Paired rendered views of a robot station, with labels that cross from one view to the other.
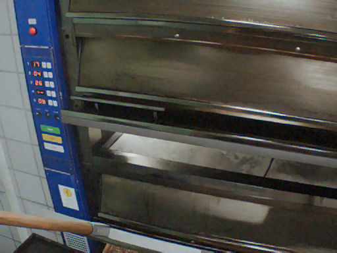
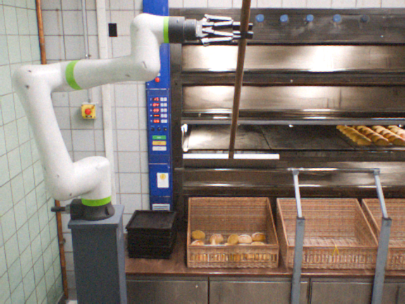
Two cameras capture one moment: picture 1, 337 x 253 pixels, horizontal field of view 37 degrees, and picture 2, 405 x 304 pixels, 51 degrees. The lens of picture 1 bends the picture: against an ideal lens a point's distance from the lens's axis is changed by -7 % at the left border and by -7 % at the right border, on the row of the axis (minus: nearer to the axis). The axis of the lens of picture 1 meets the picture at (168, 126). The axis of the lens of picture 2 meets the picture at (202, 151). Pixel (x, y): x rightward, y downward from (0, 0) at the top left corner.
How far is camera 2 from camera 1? 1.69 m
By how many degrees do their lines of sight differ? 27
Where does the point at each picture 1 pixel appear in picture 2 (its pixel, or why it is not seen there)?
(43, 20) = (164, 73)
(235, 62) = (261, 90)
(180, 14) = not seen: hidden behind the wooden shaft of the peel
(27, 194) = (126, 188)
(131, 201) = not seen: hidden behind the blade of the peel
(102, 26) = (197, 77)
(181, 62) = not seen: hidden behind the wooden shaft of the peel
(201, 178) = (242, 151)
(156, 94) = (225, 109)
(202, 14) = (250, 68)
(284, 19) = (287, 66)
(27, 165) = (131, 167)
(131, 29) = (213, 78)
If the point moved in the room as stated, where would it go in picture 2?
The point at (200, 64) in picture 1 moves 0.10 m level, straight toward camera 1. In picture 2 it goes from (245, 93) to (252, 95)
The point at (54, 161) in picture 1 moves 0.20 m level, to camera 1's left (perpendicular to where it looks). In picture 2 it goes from (157, 158) to (128, 161)
